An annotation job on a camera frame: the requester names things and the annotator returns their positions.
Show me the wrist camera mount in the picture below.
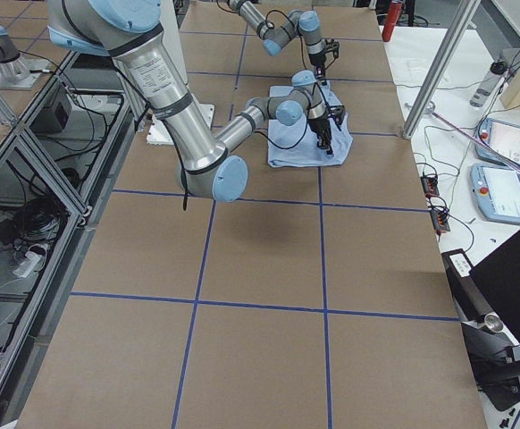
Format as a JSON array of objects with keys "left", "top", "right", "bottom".
[
  {"left": 323, "top": 38, "right": 340, "bottom": 60},
  {"left": 327, "top": 105, "right": 346, "bottom": 130}
]

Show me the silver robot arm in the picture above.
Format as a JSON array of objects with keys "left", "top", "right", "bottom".
[
  {"left": 48, "top": 1, "right": 343, "bottom": 202},
  {"left": 223, "top": 0, "right": 340, "bottom": 83}
]

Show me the blue teach pendant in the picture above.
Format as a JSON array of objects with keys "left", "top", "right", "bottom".
[
  {"left": 470, "top": 164, "right": 520, "bottom": 225},
  {"left": 477, "top": 118, "right": 520, "bottom": 164}
]

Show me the light blue t-shirt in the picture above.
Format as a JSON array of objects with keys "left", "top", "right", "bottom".
[{"left": 266, "top": 84, "right": 354, "bottom": 169}]

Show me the reacher grabber stick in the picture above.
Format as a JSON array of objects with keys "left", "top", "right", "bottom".
[{"left": 423, "top": 102, "right": 520, "bottom": 175}]

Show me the red cylinder bottle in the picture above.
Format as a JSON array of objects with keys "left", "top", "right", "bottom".
[{"left": 382, "top": 0, "right": 403, "bottom": 43}]

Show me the black power adapter box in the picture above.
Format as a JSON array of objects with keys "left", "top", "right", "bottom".
[{"left": 29, "top": 88, "right": 71, "bottom": 134}]

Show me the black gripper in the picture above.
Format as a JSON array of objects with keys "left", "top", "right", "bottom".
[
  {"left": 308, "top": 51, "right": 326, "bottom": 80},
  {"left": 308, "top": 115, "right": 333, "bottom": 156}
]

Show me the near blue teach pendant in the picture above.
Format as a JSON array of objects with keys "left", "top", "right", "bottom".
[{"left": 470, "top": 164, "right": 520, "bottom": 225}]

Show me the far blue teach pendant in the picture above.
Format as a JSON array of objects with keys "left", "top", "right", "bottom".
[{"left": 477, "top": 118, "right": 520, "bottom": 164}]

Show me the grey aluminium frame post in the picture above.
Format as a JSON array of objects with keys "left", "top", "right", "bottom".
[{"left": 402, "top": 0, "right": 481, "bottom": 139}]

